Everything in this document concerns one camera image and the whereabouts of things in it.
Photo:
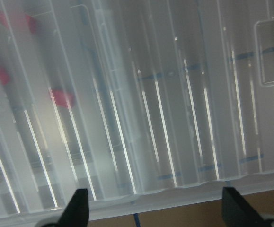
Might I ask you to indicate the red block upper left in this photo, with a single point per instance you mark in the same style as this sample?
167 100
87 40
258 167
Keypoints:
62 98

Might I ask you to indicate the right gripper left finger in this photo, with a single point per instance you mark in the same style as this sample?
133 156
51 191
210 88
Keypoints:
76 213

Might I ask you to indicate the clear ribbed box lid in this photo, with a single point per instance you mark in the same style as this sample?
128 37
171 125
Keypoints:
174 99

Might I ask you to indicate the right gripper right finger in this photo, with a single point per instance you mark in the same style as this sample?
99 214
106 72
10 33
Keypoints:
237 212

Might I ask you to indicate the red block box centre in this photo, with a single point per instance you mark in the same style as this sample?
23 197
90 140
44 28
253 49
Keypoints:
4 76

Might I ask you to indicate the red block near latch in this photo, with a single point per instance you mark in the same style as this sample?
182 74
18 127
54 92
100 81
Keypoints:
19 22

